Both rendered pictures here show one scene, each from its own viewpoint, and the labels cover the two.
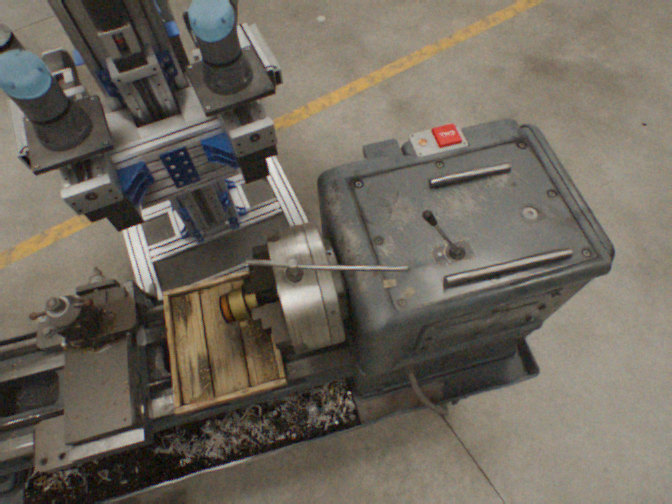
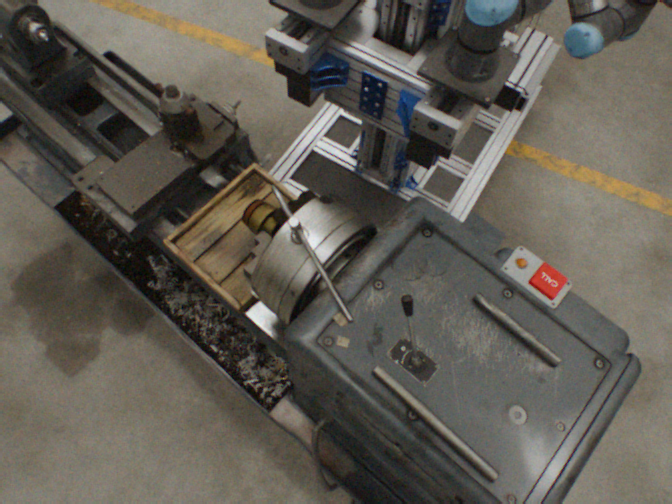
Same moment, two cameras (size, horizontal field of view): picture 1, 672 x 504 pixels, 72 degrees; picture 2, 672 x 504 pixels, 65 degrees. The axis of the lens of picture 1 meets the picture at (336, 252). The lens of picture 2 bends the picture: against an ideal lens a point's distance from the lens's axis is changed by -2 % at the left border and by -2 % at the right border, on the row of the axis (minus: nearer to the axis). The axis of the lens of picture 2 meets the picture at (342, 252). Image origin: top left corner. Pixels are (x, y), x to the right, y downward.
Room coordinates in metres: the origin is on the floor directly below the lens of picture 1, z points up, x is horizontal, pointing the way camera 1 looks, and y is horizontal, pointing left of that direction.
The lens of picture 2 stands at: (0.16, -0.35, 2.25)
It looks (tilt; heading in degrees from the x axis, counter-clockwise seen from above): 64 degrees down; 48
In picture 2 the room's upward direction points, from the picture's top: 7 degrees clockwise
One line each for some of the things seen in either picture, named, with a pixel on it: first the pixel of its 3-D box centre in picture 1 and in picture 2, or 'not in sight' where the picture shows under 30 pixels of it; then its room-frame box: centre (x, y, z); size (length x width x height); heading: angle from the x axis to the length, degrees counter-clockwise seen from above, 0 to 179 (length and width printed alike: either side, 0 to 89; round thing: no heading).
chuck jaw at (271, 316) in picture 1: (278, 328); (262, 263); (0.36, 0.15, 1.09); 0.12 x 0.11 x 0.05; 13
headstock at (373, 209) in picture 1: (444, 247); (448, 364); (0.57, -0.29, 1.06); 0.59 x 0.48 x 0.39; 103
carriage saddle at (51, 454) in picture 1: (90, 369); (161, 159); (0.34, 0.70, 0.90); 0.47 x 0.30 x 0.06; 13
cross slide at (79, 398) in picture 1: (98, 354); (172, 154); (0.36, 0.65, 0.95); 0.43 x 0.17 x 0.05; 13
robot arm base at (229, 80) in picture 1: (224, 63); (475, 48); (1.15, 0.30, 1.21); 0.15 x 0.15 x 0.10
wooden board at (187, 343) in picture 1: (223, 336); (247, 234); (0.41, 0.34, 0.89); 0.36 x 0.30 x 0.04; 13
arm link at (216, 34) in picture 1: (215, 27); (489, 12); (1.16, 0.30, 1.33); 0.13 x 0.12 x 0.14; 1
